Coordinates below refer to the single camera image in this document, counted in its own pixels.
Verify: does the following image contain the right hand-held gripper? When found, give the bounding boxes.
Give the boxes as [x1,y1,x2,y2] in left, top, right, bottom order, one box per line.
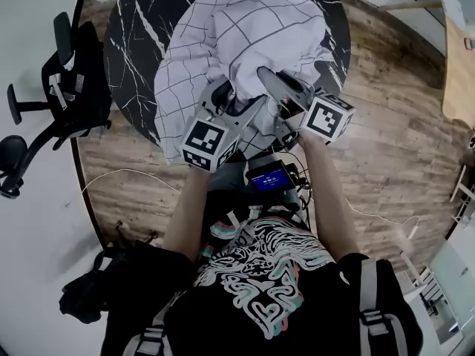
[257,66,357,150]

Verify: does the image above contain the black cable bundle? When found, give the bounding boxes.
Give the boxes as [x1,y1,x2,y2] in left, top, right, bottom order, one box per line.
[285,150,316,222]

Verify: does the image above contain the white cable with plug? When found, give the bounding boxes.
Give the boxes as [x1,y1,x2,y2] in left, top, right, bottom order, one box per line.
[343,197,420,241]

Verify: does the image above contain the grey backpack strap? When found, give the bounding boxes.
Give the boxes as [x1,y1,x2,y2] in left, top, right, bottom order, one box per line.
[358,260,409,356]
[122,291,186,356]

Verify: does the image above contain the black printed T-shirt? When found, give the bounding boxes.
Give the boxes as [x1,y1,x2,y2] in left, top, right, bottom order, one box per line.
[102,202,424,356]

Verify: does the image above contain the grey jeans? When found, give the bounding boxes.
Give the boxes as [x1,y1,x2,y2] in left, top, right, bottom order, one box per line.
[209,161,257,192]

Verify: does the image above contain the thin white floor cable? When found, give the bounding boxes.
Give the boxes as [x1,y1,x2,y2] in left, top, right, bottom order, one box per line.
[80,168,185,196]

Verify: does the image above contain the chest device with blue screen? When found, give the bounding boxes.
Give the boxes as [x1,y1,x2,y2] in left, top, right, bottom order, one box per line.
[244,159,296,192]

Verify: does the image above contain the black office chair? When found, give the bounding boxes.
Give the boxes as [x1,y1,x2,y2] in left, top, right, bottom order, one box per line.
[0,0,114,200]

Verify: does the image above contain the black marble round table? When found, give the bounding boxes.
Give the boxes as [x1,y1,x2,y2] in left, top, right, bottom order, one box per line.
[103,0,353,151]

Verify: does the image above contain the white grid-patterned cloth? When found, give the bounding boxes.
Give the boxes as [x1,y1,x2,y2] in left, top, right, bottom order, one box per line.
[153,0,337,166]

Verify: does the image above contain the person's left forearm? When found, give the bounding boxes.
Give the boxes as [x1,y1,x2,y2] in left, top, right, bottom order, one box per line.
[162,167,214,263]

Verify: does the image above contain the light wooden table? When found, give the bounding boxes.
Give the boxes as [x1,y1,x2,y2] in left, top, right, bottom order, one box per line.
[378,0,475,125]

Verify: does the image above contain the person's right forearm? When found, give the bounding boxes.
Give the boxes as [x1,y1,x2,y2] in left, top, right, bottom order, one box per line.
[296,131,361,263]

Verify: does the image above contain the white slatted rack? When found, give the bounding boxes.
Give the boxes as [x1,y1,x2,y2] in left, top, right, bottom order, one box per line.
[417,267,448,318]

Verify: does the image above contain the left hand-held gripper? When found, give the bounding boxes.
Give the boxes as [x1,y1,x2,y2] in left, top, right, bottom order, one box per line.
[180,79,269,174]

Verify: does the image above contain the white metal frame stand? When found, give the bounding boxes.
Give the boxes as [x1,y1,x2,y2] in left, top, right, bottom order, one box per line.
[448,163,475,224]

